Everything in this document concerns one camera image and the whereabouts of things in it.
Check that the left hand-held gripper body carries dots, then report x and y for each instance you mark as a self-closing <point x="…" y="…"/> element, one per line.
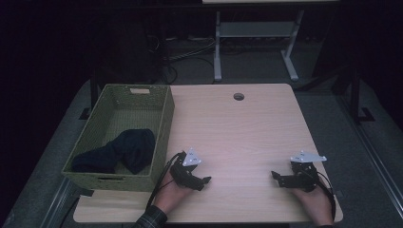
<point x="191" y="157"/>

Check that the person's right hand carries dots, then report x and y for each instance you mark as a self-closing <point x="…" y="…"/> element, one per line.
<point x="313" y="204"/>

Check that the white metal frame table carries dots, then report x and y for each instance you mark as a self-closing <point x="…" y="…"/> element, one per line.
<point x="258" y="29"/>

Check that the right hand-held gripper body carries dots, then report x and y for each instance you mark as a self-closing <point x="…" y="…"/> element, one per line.
<point x="304" y="171"/>

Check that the person's left hand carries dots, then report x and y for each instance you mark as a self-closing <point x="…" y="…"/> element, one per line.
<point x="171" y="194"/>

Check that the dark blue knit cardigan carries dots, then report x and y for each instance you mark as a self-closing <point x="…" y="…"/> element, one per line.
<point x="133" y="148"/>

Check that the green woven basket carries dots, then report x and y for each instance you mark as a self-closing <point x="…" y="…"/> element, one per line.
<point x="95" y="128"/>

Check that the black metal stand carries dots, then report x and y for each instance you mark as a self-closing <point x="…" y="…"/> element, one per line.
<point x="355" y="95"/>
<point x="93" y="91"/>

